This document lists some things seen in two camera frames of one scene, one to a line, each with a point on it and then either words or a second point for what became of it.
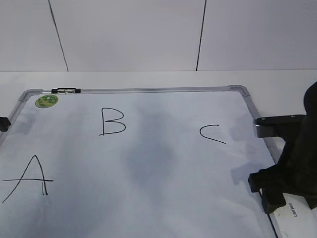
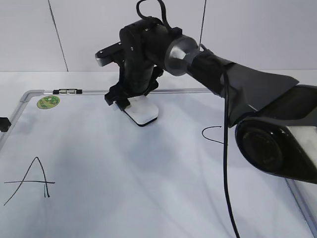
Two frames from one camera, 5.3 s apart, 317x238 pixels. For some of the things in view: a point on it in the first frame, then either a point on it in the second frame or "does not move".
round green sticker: (46, 101) does not move
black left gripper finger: (5, 123) does not move
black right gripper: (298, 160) -> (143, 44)
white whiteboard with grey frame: (132, 162) does not move
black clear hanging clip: (65, 90) does not move
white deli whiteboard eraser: (295, 219) -> (143, 110)
